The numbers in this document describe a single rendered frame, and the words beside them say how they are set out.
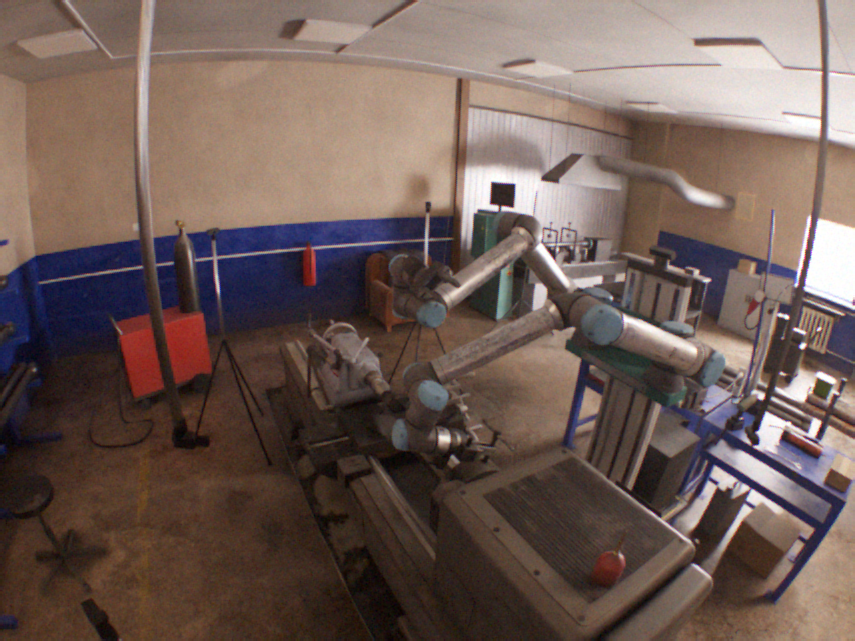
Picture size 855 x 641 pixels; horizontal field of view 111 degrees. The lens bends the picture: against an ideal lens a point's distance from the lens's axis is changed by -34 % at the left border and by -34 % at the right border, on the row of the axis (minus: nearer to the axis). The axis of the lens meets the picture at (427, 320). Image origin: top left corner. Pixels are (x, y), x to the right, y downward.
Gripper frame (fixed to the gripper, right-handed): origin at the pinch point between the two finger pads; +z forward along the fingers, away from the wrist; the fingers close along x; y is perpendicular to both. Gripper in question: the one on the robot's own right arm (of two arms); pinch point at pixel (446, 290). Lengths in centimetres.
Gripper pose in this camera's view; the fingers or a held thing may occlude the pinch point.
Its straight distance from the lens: 132.3
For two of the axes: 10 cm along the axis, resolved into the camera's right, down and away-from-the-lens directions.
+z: 4.8, 3.3, -8.1
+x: -6.9, 7.1, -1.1
